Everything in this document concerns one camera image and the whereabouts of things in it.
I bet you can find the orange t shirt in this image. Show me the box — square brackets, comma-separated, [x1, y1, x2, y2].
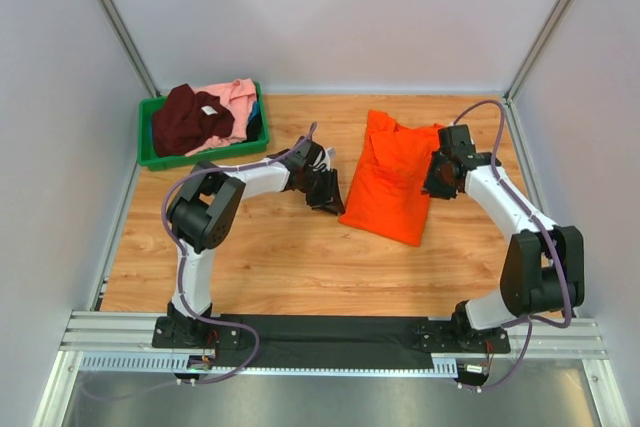
[339, 110, 443, 247]

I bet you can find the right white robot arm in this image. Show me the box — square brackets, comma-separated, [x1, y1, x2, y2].
[422, 124, 585, 331]

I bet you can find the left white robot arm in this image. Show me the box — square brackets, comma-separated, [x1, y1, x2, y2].
[152, 137, 345, 348]

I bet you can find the blue t shirt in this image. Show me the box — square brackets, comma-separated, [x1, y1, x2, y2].
[248, 101, 262, 125]

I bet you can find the pink t shirt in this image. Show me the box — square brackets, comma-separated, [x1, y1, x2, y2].
[186, 79, 257, 157]

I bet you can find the maroon t shirt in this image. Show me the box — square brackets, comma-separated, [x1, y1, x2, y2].
[151, 84, 234, 157]

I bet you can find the green plastic bin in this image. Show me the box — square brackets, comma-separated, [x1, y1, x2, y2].
[137, 81, 270, 171]

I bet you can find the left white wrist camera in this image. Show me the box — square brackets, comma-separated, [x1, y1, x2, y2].
[314, 147, 336, 171]

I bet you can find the right aluminium frame post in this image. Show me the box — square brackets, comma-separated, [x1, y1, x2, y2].
[504, 0, 574, 103]

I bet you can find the aluminium frame post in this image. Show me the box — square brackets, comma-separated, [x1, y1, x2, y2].
[504, 0, 574, 103]
[97, 0, 160, 97]

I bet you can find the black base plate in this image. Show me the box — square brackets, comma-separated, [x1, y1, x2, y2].
[152, 313, 511, 369]

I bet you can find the grey slotted cable duct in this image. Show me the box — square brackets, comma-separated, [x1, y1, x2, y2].
[78, 351, 486, 379]

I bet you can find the left aluminium frame post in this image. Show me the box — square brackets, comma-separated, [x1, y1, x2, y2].
[97, 0, 160, 97]

